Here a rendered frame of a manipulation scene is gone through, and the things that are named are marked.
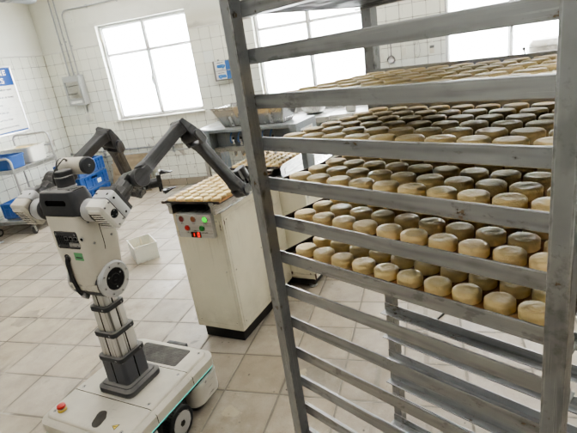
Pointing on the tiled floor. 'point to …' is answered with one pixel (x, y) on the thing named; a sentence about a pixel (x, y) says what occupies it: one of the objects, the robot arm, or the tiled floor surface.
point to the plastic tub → (143, 248)
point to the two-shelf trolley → (26, 179)
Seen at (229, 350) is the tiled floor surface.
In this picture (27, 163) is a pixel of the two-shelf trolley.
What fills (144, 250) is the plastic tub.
